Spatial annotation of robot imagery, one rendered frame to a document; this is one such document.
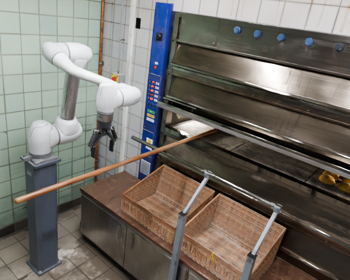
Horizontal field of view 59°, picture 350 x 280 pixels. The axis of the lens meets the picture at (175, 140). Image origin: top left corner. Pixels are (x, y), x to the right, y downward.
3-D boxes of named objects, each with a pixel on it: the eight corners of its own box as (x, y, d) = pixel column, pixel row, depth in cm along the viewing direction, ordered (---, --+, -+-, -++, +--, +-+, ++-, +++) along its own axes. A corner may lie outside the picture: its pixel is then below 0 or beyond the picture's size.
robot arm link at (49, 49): (52, 49, 183) (73, 49, 193) (37, 36, 191) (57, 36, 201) (50, 69, 189) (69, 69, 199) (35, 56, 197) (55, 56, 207)
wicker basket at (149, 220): (160, 190, 287) (163, 163, 276) (210, 219, 255) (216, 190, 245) (119, 210, 251) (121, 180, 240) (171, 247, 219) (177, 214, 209)
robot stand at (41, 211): (25, 263, 262) (19, 155, 224) (48, 250, 278) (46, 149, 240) (39, 276, 251) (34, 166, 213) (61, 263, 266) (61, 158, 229)
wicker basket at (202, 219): (213, 220, 254) (219, 191, 244) (278, 259, 222) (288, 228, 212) (174, 248, 219) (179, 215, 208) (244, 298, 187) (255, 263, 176)
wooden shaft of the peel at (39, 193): (16, 205, 146) (15, 200, 145) (13, 203, 148) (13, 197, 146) (215, 132, 272) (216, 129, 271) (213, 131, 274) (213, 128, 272)
